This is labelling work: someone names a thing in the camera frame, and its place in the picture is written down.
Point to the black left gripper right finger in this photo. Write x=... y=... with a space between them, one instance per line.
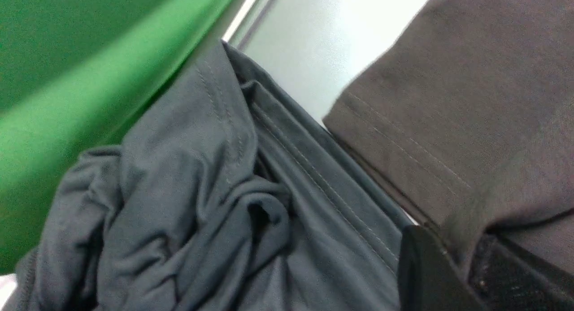
x=509 y=278

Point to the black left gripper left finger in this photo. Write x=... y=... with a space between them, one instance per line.
x=427 y=279

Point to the dark gray long-sleeved shirt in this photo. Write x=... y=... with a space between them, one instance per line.
x=467 y=121

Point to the dark teal crumpled garment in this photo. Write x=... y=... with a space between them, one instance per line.
x=224 y=196

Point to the green backdrop cloth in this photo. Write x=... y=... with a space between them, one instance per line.
x=76 y=74

